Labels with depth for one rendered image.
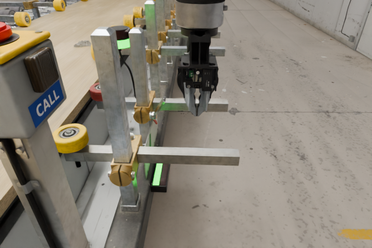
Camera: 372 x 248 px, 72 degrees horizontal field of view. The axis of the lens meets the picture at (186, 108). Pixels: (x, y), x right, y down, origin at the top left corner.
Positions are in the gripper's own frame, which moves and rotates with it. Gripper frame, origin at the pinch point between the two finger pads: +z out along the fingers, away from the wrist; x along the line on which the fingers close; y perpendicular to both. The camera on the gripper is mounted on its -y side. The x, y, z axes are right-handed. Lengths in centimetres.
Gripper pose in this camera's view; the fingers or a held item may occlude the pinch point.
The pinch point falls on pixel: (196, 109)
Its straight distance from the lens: 61.6
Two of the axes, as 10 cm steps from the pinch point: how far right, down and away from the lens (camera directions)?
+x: 10.0, 0.1, -0.1
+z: 0.0, 8.6, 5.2
